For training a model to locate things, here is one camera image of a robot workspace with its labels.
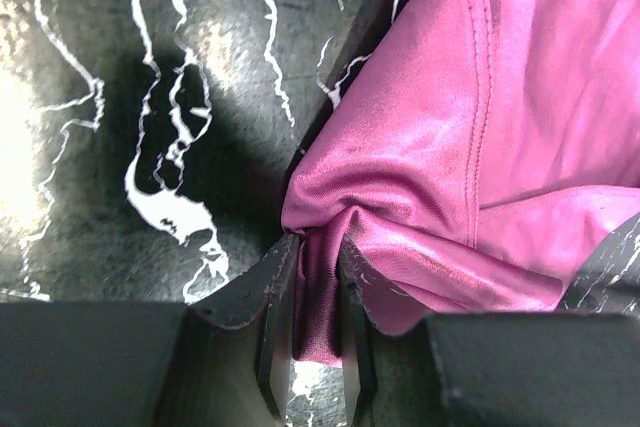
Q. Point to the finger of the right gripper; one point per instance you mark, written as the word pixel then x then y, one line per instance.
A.
pixel 608 281

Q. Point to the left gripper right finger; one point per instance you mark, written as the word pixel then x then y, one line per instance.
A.
pixel 405 365

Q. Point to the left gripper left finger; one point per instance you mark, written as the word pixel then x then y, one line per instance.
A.
pixel 222 361

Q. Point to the purple cloth napkin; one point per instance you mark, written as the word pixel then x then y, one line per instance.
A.
pixel 482 153

